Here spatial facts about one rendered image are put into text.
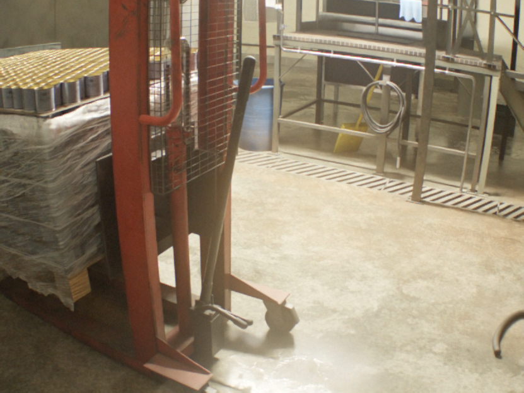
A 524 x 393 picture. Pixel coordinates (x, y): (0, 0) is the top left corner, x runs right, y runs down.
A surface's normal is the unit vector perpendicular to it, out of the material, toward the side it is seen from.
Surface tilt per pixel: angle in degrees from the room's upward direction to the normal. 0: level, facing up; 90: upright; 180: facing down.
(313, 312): 0
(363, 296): 0
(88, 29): 90
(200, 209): 90
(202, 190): 90
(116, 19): 90
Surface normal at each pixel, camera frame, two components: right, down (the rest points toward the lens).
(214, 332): 0.88, 0.18
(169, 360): 0.02, -0.94
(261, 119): 0.11, 0.38
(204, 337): -0.48, 0.30
